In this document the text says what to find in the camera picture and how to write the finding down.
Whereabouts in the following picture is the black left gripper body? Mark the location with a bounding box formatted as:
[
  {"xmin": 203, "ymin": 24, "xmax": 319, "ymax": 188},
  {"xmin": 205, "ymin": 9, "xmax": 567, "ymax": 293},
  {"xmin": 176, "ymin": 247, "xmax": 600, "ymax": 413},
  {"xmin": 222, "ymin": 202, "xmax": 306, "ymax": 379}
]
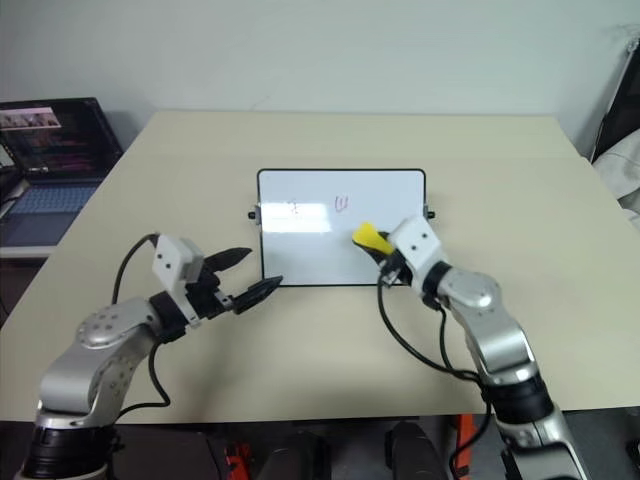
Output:
[{"xmin": 185, "ymin": 268, "xmax": 235, "ymax": 321}]

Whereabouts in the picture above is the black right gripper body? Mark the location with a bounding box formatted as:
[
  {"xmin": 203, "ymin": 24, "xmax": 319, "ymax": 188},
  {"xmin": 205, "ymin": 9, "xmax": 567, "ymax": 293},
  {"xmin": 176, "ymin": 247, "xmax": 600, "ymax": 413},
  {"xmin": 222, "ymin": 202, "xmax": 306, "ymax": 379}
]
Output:
[{"xmin": 378, "ymin": 248, "xmax": 414, "ymax": 288}]

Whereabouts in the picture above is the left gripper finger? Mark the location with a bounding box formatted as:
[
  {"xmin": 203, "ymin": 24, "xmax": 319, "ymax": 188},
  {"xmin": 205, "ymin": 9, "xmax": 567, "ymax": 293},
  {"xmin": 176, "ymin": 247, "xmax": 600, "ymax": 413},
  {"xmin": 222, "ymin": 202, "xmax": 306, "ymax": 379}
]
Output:
[
  {"xmin": 206, "ymin": 246, "xmax": 254, "ymax": 275},
  {"xmin": 231, "ymin": 275, "xmax": 284, "ymax": 316}
]

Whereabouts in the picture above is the yellow whiteboard eraser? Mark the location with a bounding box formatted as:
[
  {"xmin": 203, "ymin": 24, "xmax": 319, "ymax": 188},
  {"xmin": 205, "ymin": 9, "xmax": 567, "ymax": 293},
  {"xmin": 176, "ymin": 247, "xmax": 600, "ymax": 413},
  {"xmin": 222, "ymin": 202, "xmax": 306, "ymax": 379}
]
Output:
[{"xmin": 351, "ymin": 221, "xmax": 394, "ymax": 257}]

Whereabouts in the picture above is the small black-framed whiteboard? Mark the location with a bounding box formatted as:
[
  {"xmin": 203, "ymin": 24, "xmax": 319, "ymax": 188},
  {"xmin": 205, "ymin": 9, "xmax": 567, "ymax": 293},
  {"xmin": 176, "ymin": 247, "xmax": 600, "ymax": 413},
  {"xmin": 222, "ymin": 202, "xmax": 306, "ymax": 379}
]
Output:
[{"xmin": 247, "ymin": 168, "xmax": 436, "ymax": 288}]

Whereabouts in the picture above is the orange black part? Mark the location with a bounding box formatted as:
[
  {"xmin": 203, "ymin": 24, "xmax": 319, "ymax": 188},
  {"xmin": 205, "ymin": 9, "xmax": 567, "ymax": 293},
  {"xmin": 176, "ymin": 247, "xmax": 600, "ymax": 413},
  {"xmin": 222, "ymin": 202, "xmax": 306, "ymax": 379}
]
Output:
[
  {"xmin": 222, "ymin": 441, "xmax": 252, "ymax": 480},
  {"xmin": 455, "ymin": 413, "xmax": 477, "ymax": 480}
]

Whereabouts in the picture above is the dark rounded shape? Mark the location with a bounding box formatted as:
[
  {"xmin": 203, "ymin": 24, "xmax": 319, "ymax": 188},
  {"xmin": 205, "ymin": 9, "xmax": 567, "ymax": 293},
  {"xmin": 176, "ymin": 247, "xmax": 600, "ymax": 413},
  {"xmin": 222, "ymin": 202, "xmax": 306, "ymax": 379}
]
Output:
[{"xmin": 383, "ymin": 421, "xmax": 452, "ymax": 480}]

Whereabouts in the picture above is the open laptop computer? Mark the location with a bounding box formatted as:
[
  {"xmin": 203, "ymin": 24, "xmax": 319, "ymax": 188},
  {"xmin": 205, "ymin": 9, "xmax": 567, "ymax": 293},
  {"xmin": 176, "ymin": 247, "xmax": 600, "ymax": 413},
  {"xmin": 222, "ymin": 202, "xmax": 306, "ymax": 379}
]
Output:
[{"xmin": 0, "ymin": 97, "xmax": 125, "ymax": 249}]

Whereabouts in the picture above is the white cloth bundle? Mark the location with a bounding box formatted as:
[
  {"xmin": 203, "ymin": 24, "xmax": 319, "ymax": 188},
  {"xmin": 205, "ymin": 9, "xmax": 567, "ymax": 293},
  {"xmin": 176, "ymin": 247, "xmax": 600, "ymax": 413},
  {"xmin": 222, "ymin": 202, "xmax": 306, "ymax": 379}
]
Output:
[{"xmin": 592, "ymin": 133, "xmax": 640, "ymax": 217}]

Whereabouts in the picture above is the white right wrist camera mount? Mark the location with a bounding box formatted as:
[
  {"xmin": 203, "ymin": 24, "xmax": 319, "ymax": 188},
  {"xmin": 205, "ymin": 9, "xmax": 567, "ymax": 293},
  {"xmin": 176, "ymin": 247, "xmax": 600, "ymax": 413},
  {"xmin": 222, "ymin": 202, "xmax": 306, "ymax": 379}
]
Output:
[{"xmin": 387, "ymin": 215, "xmax": 450, "ymax": 287}]

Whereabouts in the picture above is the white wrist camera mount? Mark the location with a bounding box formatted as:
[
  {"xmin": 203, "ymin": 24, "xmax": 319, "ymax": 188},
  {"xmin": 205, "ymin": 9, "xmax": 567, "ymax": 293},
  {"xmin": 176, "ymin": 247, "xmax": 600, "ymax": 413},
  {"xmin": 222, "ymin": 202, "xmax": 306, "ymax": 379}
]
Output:
[
  {"xmin": 387, "ymin": 215, "xmax": 450, "ymax": 287},
  {"xmin": 152, "ymin": 234, "xmax": 205, "ymax": 329}
]

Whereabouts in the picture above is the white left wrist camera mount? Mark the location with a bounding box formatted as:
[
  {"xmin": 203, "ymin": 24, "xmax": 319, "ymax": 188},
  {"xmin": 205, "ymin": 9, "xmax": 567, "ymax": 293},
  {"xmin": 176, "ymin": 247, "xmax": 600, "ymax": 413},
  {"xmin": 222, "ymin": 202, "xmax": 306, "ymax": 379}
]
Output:
[{"xmin": 152, "ymin": 234, "xmax": 205, "ymax": 329}]

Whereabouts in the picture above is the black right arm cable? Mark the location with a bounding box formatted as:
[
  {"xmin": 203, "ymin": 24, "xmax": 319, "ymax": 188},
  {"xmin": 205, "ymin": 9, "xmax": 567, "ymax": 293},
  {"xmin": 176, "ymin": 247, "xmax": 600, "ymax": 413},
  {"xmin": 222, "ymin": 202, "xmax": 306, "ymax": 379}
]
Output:
[{"xmin": 375, "ymin": 269, "xmax": 494, "ymax": 476}]

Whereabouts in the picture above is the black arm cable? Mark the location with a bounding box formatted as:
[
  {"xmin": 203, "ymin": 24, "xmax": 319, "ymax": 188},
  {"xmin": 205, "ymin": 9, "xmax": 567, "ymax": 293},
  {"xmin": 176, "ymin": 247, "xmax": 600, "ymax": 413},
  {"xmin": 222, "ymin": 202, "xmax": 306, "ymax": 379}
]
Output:
[
  {"xmin": 375, "ymin": 269, "xmax": 494, "ymax": 476},
  {"xmin": 112, "ymin": 232, "xmax": 172, "ymax": 419}
]

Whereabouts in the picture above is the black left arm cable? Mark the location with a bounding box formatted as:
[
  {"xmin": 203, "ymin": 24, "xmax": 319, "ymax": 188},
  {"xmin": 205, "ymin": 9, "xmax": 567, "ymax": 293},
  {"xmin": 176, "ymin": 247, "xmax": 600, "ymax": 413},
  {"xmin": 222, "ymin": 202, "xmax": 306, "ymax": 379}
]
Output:
[{"xmin": 112, "ymin": 232, "xmax": 172, "ymax": 419}]

